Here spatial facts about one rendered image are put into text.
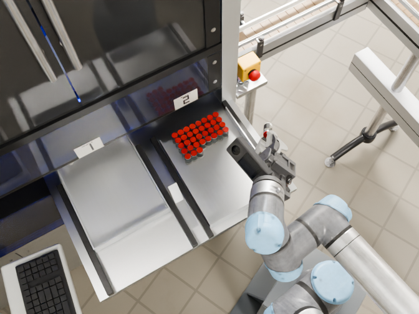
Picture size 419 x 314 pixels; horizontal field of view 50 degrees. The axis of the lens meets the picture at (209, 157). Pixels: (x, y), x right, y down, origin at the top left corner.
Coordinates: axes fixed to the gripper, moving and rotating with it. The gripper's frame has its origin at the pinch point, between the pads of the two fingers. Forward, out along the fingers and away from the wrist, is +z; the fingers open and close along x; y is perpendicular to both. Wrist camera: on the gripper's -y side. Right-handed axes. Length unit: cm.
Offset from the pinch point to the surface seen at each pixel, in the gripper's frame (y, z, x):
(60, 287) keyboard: -17, -18, -76
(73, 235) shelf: -22, -7, -65
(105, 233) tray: -14, -5, -59
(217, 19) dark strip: -25.4, 22.1, 7.7
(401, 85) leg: 61, 89, 10
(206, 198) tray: 5.9, 9.8, -36.9
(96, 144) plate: -32, 10, -43
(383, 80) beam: 58, 97, 5
